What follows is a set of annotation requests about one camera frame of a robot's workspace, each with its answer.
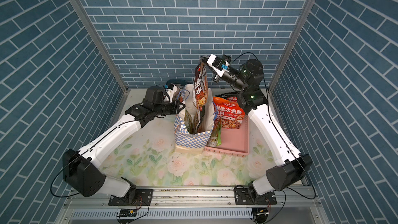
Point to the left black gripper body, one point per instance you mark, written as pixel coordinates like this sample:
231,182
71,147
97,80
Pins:
164,109

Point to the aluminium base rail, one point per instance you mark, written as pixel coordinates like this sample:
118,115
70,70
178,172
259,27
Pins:
201,196

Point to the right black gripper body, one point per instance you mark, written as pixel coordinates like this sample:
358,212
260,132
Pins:
235,79

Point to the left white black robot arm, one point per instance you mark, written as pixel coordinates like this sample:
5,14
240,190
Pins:
81,168

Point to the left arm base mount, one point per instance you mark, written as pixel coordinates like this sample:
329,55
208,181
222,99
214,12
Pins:
136,196

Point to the green circuit board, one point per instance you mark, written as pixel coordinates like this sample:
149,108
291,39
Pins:
127,213

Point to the orange seasoning packet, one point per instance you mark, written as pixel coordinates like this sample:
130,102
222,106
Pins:
229,114

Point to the right circuit board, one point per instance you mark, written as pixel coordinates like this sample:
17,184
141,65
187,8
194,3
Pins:
260,215

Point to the green small sachet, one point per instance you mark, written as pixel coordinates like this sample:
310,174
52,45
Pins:
215,137

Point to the black green seasoning packet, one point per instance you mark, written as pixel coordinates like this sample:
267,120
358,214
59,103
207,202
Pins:
195,123

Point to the teal storage bin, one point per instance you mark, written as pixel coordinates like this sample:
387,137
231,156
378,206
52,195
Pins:
171,83

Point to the pink plastic basket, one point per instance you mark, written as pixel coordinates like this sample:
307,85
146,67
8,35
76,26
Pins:
234,142

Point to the blue checkered paper bag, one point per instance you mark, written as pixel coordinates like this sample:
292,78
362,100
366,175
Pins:
193,143

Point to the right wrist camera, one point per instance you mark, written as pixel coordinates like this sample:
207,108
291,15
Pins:
219,65

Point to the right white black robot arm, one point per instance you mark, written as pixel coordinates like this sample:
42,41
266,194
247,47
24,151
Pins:
291,165

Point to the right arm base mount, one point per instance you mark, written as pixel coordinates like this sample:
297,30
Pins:
247,196

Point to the dark red fish seasoning packet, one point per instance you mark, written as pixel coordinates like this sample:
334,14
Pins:
200,86

